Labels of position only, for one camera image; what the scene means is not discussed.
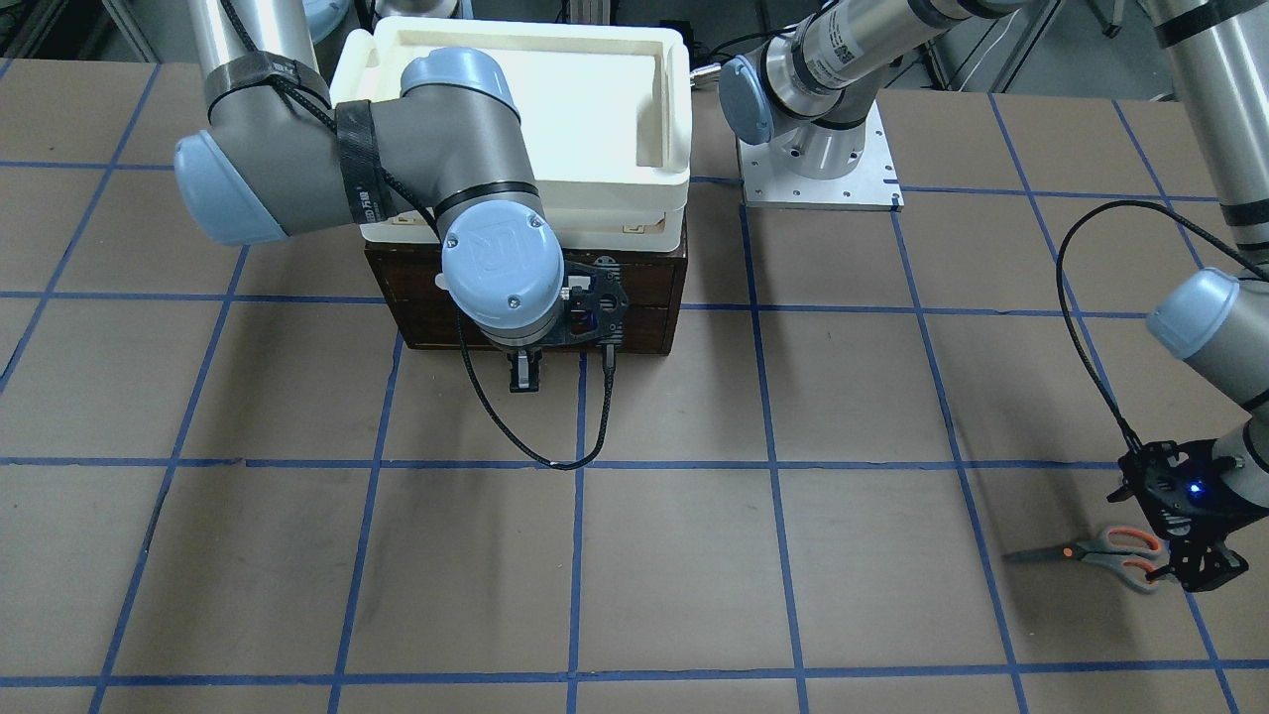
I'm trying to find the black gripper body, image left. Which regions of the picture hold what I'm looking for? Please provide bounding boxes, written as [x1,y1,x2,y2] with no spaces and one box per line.
[491,261,629,351]

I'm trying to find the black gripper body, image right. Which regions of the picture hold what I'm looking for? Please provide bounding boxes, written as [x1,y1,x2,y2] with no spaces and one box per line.
[1115,439,1250,592]

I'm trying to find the grey orange-handled scissors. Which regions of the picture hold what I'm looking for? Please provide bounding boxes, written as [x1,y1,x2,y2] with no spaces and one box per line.
[1003,526,1178,594]

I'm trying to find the grey robot arm, image left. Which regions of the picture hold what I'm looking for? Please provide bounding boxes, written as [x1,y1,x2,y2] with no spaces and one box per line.
[173,1,629,392]

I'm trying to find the grey robot arm, image right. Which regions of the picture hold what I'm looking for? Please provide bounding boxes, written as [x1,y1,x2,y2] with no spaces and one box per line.
[713,1,1266,592]

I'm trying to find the dark wooden drawer cabinet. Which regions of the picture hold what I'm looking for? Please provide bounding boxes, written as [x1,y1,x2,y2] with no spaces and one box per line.
[364,200,688,354]

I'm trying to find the white plastic crate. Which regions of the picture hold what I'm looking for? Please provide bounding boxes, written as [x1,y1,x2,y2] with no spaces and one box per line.
[330,16,692,252]

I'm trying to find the black braided cable, left arm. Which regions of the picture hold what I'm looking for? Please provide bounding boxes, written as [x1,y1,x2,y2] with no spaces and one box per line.
[1055,200,1269,457]

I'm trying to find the black braided cable, arm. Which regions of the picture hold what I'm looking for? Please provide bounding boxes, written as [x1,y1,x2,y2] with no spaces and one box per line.
[218,0,618,471]
[1055,200,1269,457]

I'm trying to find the metal base plate, image right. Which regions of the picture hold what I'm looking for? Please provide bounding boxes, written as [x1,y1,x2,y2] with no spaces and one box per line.
[736,103,905,211]

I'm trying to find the black braided cable, right arm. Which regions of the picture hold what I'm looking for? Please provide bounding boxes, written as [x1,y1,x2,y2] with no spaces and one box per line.
[218,0,618,471]

